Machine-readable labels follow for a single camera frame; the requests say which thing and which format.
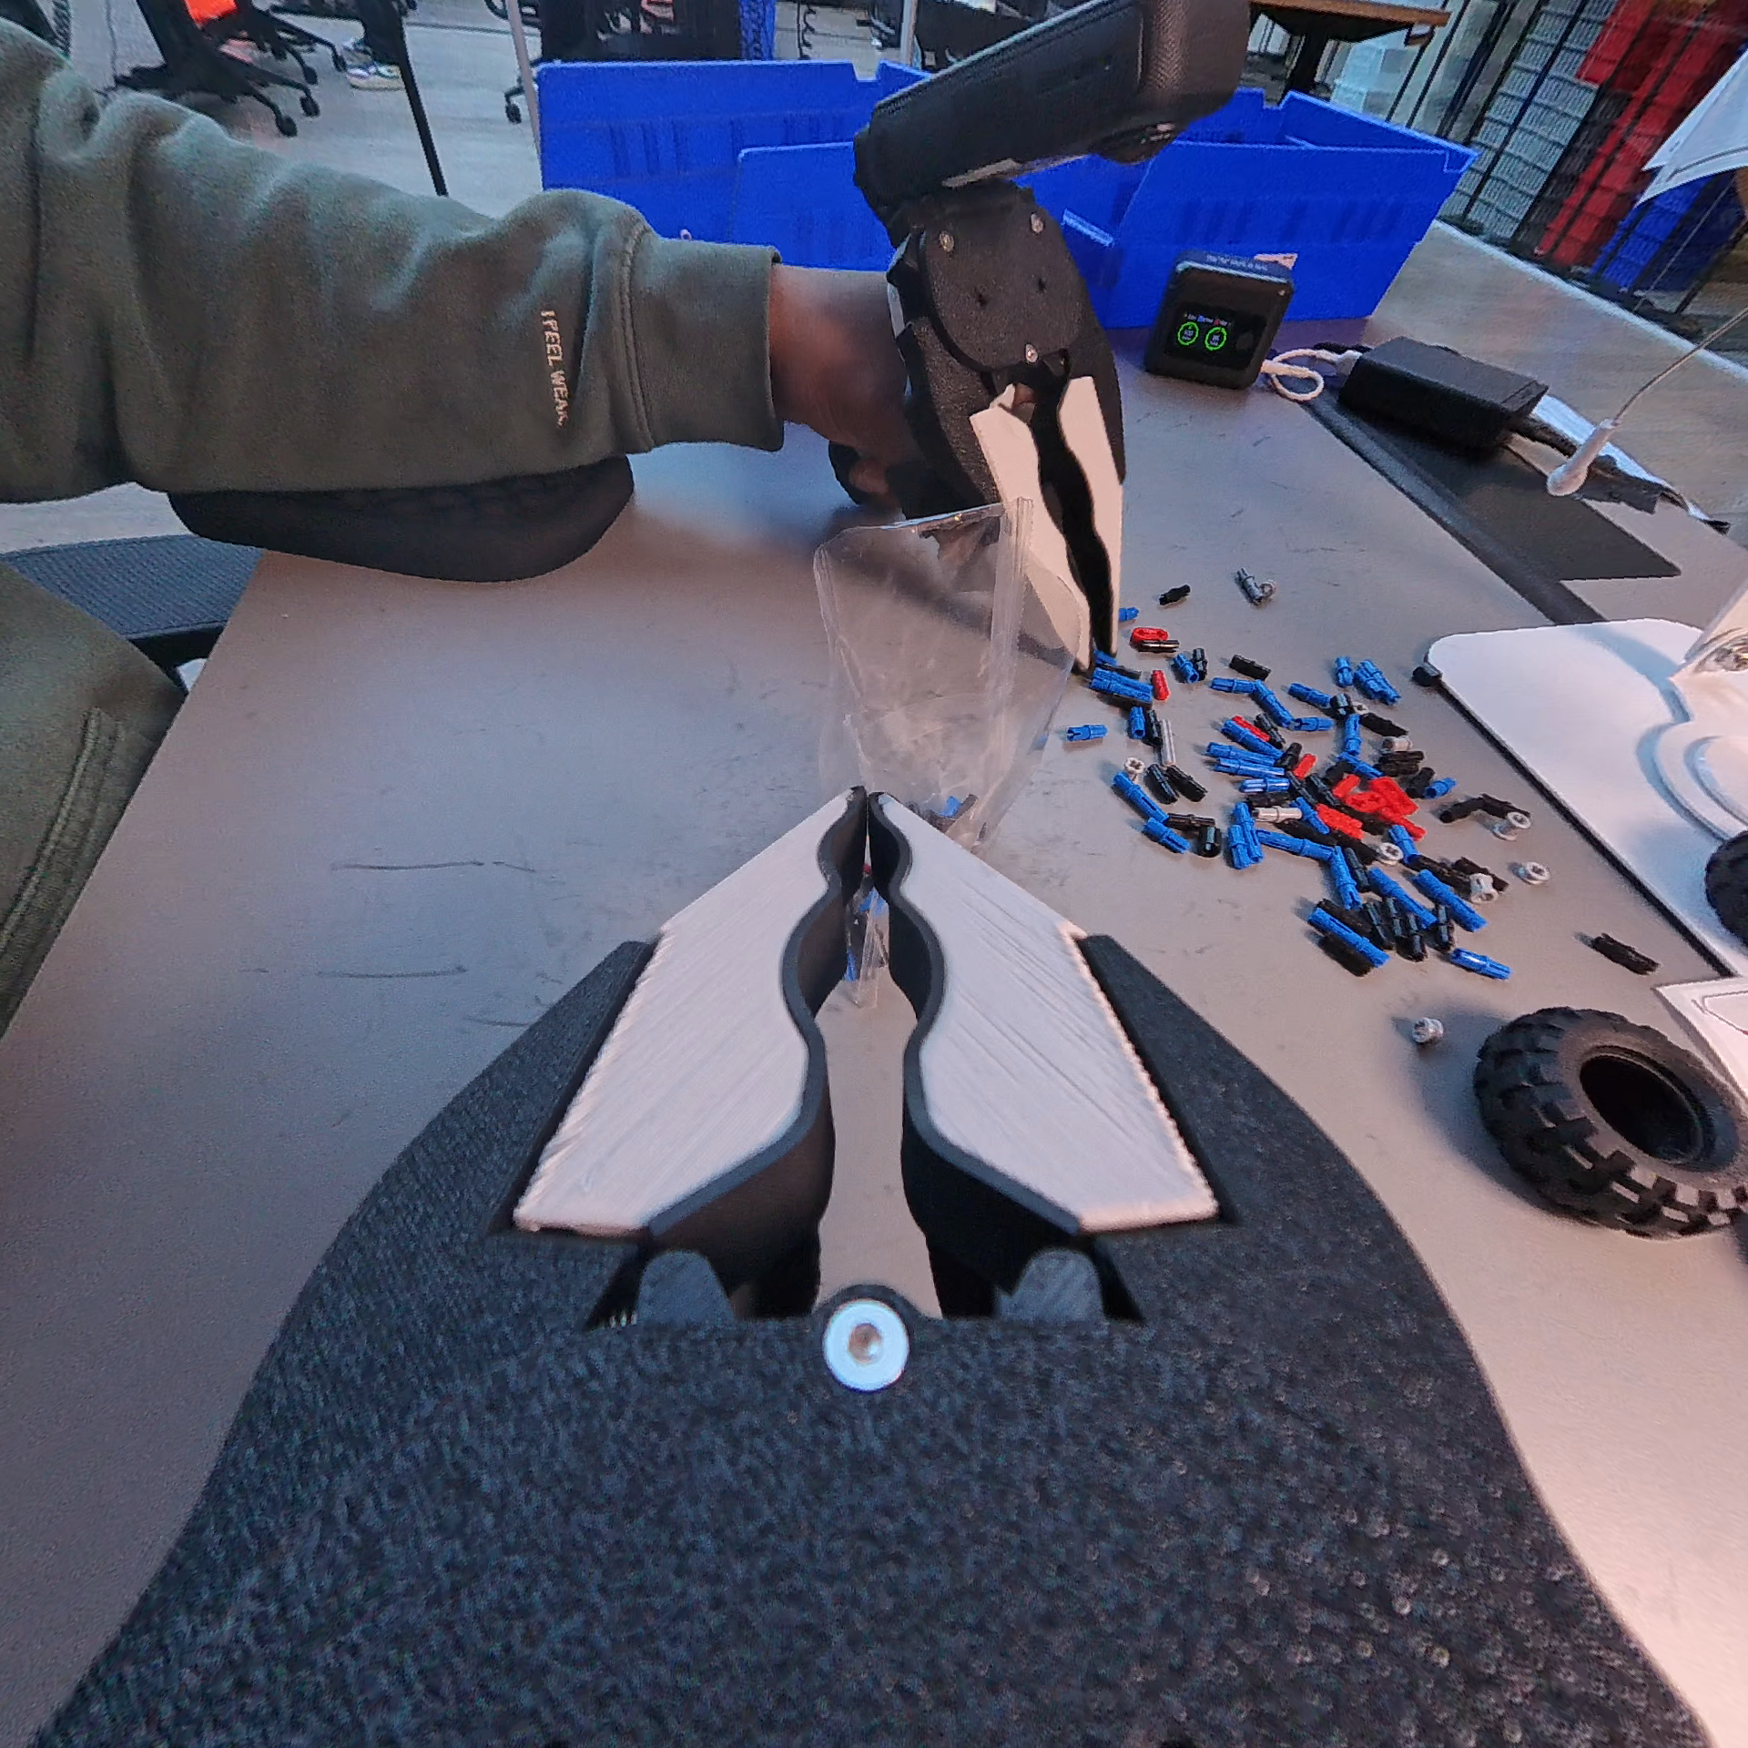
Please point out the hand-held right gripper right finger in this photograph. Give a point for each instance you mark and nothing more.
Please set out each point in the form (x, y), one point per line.
(1051, 1066)

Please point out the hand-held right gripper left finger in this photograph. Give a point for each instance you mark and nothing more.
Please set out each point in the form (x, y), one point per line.
(682, 1066)

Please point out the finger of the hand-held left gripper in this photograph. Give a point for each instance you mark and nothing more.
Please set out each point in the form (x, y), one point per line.
(1099, 478)
(1031, 464)

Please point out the clear plastic bag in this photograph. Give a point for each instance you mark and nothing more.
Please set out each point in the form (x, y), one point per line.
(929, 655)

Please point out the small cluster of toy pins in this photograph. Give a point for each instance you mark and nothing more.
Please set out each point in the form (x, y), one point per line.
(950, 805)

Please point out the large pile of toy pins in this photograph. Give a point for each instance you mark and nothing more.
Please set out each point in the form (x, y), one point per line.
(1311, 794)

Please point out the grey desk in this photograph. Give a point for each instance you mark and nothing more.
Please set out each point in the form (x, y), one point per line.
(411, 874)

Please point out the black desk mat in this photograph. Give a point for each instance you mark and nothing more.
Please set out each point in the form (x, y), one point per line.
(1529, 533)

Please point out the white desk lamp stand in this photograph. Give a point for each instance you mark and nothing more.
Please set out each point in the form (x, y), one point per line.
(1571, 739)

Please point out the person's left hand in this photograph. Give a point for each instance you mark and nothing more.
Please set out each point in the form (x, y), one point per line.
(833, 368)

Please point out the black charger with green display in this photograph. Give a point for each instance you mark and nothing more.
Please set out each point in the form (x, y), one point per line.
(1220, 322)

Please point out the blue storage bin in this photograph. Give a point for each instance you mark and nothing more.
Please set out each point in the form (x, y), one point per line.
(1311, 207)
(682, 149)

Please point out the black power adapter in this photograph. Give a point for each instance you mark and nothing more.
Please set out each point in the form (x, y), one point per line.
(1441, 395)

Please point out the grey toy connector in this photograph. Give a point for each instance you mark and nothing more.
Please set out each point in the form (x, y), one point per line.
(1417, 1030)

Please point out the black toy tyre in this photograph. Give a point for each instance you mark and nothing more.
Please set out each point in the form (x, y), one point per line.
(1571, 1135)
(1731, 889)

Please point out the long black toy pin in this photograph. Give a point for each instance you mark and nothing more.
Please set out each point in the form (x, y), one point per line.
(1623, 951)

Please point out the white sticker sheet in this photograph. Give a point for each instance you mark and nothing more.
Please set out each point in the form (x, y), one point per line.
(1710, 1032)

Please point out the black office chair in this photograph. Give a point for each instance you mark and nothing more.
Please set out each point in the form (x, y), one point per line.
(234, 55)

